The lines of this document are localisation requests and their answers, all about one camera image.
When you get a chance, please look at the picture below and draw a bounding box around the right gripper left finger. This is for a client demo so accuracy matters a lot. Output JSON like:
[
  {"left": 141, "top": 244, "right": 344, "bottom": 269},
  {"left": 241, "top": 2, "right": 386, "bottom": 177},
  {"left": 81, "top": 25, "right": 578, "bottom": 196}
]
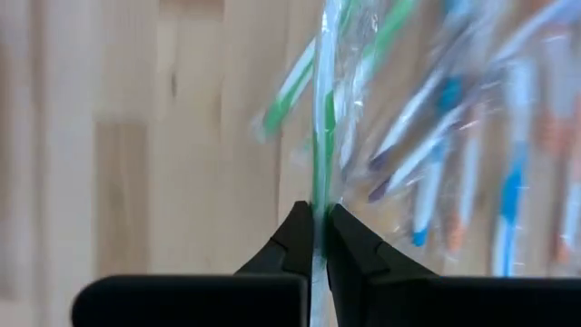
[{"left": 71, "top": 201, "right": 314, "bottom": 327}]

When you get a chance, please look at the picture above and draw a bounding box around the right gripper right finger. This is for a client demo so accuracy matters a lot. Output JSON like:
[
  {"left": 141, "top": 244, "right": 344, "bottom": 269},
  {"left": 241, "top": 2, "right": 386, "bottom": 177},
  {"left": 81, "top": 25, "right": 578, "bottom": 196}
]
[{"left": 326, "top": 203, "right": 581, "bottom": 327}]

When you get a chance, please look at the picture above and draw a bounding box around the orange toothbrush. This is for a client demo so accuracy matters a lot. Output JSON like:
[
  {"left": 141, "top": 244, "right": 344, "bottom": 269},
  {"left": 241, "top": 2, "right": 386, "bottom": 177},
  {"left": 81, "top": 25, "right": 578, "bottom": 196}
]
[
  {"left": 445, "top": 106, "right": 485, "bottom": 254},
  {"left": 537, "top": 63, "right": 581, "bottom": 267}
]

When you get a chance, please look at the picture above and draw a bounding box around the purple toothbrush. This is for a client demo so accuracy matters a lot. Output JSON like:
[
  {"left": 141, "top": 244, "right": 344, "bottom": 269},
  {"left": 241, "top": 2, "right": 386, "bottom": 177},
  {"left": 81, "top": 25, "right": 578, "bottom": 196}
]
[
  {"left": 366, "top": 67, "right": 448, "bottom": 173},
  {"left": 367, "top": 103, "right": 471, "bottom": 204}
]

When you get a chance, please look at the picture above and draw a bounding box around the blue toothbrush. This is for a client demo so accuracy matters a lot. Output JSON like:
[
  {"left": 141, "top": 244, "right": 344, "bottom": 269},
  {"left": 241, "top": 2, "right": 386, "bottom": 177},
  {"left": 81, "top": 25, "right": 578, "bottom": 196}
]
[
  {"left": 409, "top": 74, "right": 465, "bottom": 250},
  {"left": 491, "top": 56, "right": 535, "bottom": 279},
  {"left": 489, "top": 0, "right": 581, "bottom": 64}
]

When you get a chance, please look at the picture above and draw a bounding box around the green toothbrush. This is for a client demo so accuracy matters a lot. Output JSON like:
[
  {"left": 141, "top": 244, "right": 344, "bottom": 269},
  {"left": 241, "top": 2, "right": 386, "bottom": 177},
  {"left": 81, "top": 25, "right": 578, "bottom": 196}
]
[
  {"left": 251, "top": 35, "right": 319, "bottom": 144},
  {"left": 310, "top": 0, "right": 349, "bottom": 327},
  {"left": 358, "top": 0, "right": 421, "bottom": 64}
]

